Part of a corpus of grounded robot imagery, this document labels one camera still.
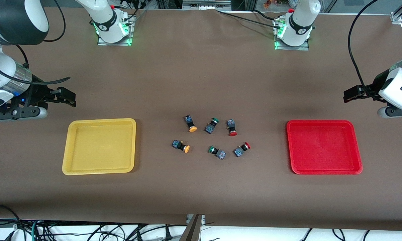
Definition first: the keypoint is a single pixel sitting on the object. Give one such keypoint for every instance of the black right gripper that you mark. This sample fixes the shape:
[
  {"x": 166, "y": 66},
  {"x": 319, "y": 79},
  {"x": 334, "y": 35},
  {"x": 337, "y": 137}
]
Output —
[{"x": 37, "y": 93}]

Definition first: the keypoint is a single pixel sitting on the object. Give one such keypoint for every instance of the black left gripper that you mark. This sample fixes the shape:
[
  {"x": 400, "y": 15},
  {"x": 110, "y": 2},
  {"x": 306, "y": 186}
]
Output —
[{"x": 369, "y": 91}]

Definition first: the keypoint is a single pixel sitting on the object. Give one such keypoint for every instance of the yellow push button switch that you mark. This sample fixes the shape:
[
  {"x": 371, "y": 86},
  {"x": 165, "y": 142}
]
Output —
[
  {"x": 177, "y": 144},
  {"x": 189, "y": 120}
]

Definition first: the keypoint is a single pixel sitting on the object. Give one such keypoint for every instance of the red push button switch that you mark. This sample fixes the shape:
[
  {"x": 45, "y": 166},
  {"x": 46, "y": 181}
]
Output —
[
  {"x": 238, "y": 152},
  {"x": 231, "y": 125}
]

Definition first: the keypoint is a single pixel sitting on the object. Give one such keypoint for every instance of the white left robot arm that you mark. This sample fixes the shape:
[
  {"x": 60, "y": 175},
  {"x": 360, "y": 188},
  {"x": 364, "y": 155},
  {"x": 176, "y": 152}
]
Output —
[{"x": 301, "y": 20}]

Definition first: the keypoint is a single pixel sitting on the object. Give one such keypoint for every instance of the yellow plastic tray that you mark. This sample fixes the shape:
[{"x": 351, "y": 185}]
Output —
[{"x": 100, "y": 147}]

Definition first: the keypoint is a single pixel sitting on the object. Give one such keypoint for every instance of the red plastic tray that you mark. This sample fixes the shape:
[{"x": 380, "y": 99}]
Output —
[{"x": 321, "y": 147}]

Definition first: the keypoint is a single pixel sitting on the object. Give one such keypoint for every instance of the black power plug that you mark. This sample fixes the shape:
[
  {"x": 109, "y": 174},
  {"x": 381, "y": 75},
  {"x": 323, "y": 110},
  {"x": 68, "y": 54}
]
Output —
[{"x": 168, "y": 234}]

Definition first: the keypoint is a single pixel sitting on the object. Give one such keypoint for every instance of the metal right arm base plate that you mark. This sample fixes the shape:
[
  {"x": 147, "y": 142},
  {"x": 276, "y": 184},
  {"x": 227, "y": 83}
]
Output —
[{"x": 102, "y": 43}]

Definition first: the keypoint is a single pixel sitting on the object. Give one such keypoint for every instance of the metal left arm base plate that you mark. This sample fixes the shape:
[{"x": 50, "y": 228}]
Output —
[{"x": 303, "y": 48}]

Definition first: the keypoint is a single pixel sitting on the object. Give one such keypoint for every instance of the green push button switch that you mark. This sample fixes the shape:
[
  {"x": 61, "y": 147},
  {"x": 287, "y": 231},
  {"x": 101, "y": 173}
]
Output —
[
  {"x": 221, "y": 154},
  {"x": 209, "y": 128}
]

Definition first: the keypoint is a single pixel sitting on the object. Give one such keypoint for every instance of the aluminium rail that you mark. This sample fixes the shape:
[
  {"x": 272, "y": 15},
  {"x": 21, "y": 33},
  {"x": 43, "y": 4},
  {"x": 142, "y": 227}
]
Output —
[{"x": 206, "y": 4}]

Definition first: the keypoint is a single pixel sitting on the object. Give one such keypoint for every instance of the grey table leg bracket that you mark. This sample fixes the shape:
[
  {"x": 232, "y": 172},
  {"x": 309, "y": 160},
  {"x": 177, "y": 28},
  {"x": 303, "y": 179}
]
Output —
[{"x": 192, "y": 231}]

